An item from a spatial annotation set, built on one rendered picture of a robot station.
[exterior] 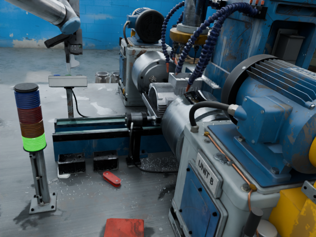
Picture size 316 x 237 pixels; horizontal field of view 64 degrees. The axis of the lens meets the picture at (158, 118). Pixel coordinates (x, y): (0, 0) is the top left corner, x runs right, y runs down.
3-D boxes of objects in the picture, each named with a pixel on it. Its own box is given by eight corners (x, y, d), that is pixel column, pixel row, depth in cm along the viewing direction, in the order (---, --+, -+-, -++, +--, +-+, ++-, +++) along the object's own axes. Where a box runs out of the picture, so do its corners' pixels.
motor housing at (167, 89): (183, 112, 131) (188, 76, 123) (198, 130, 115) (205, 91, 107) (146, 113, 126) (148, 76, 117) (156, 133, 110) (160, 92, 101)
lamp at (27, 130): (45, 127, 76) (43, 114, 74) (43, 138, 71) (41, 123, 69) (23, 128, 74) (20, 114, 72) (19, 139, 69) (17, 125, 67)
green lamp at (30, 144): (47, 139, 78) (45, 127, 76) (45, 151, 73) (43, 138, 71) (25, 141, 76) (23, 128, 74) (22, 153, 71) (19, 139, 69)
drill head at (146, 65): (162, 83, 169) (167, 45, 158) (182, 106, 139) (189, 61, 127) (125, 83, 162) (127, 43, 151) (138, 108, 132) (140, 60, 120)
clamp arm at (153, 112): (161, 123, 101) (146, 98, 122) (162, 117, 99) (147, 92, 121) (153, 124, 100) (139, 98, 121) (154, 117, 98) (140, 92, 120)
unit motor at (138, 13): (149, 67, 189) (154, 6, 170) (162, 82, 162) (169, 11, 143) (115, 67, 182) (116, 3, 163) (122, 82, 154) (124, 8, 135)
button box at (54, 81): (87, 87, 127) (86, 76, 126) (87, 86, 120) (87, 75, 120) (50, 87, 122) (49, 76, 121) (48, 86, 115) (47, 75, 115)
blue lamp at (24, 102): (42, 99, 72) (40, 84, 70) (39, 108, 67) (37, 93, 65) (18, 100, 70) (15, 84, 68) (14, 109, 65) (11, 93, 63)
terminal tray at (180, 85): (191, 87, 121) (193, 72, 118) (200, 95, 112) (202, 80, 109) (167, 87, 117) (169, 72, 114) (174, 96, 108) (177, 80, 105)
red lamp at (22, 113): (43, 114, 74) (42, 99, 72) (41, 123, 69) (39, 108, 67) (20, 114, 72) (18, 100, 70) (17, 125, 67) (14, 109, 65)
